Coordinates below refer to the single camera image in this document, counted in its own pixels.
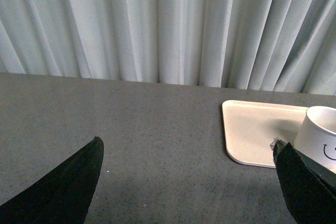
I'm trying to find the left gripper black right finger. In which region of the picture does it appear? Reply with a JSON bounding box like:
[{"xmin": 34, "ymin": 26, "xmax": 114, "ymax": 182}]
[{"xmin": 270, "ymin": 138, "xmax": 335, "ymax": 223}]

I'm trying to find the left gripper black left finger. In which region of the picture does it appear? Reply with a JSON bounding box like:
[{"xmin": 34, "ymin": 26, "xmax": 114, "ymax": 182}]
[{"xmin": 1, "ymin": 137, "xmax": 104, "ymax": 223}]

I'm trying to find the beige rectangular tray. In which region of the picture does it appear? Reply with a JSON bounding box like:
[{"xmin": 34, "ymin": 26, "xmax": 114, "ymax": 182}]
[{"xmin": 222, "ymin": 100, "xmax": 308, "ymax": 168}]

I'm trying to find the white mug black handle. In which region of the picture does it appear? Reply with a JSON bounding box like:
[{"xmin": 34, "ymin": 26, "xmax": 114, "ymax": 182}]
[{"xmin": 293, "ymin": 106, "xmax": 335, "ymax": 169}]

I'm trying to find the grey curtain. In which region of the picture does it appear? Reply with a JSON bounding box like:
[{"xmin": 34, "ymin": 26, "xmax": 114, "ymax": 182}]
[{"xmin": 1, "ymin": 0, "xmax": 335, "ymax": 95}]

